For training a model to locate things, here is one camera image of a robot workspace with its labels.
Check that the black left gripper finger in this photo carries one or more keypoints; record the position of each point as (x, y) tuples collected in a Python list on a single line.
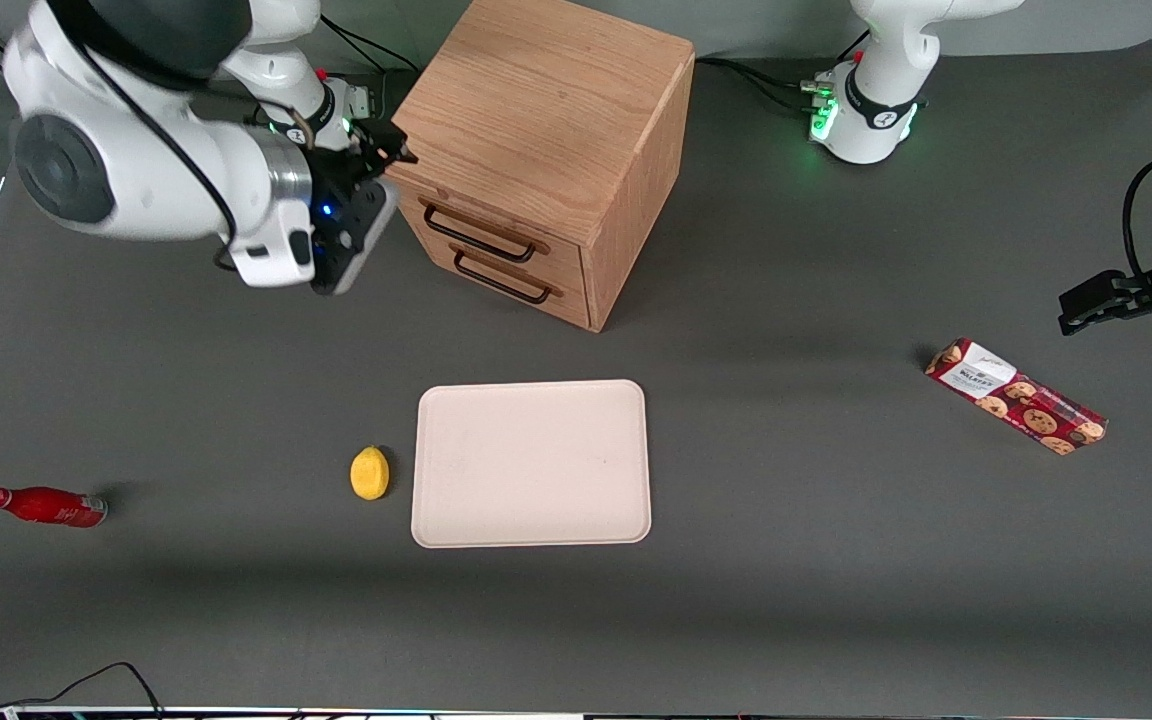
[(1096, 290), (1101, 320)]

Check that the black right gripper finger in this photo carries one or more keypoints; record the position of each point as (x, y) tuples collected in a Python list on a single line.
[(398, 152), (374, 132)]

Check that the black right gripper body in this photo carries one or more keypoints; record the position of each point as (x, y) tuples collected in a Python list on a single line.
[(334, 184)]

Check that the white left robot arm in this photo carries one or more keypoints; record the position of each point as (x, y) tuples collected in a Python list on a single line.
[(876, 130)]

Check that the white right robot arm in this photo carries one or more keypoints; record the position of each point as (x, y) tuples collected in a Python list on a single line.
[(136, 170)]

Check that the wooden drawer cabinet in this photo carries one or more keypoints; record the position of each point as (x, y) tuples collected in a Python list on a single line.
[(546, 100)]

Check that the red tartan cookie box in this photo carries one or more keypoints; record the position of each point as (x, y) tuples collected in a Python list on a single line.
[(1021, 400)]

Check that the yellow lemon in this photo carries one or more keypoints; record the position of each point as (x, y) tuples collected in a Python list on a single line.
[(369, 474)]

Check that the beige rectangular tray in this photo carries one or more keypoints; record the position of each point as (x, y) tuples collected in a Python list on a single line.
[(531, 465)]

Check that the red bottle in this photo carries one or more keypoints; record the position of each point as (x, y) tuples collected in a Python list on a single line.
[(46, 506)]

